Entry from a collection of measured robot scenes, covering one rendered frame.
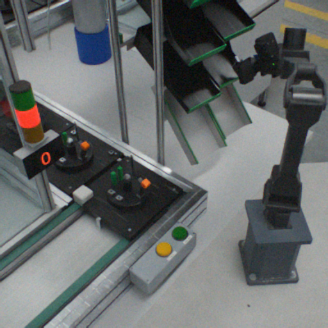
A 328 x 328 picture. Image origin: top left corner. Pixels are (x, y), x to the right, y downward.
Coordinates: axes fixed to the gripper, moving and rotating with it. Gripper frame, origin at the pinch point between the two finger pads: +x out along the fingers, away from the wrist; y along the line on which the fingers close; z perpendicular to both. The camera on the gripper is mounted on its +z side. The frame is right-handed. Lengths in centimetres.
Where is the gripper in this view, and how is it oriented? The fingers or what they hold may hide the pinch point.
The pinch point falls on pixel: (250, 61)
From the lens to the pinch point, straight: 142.3
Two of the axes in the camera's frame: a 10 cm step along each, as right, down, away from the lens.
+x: -5.9, -2.5, 7.6
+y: -7.7, 4.4, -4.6
